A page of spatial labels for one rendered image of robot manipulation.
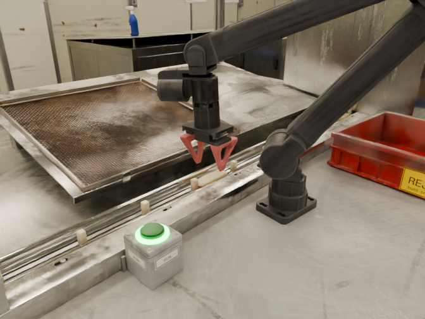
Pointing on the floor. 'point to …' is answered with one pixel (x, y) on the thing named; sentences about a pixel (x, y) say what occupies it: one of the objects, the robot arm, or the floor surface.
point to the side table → (286, 261)
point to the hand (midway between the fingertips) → (209, 163)
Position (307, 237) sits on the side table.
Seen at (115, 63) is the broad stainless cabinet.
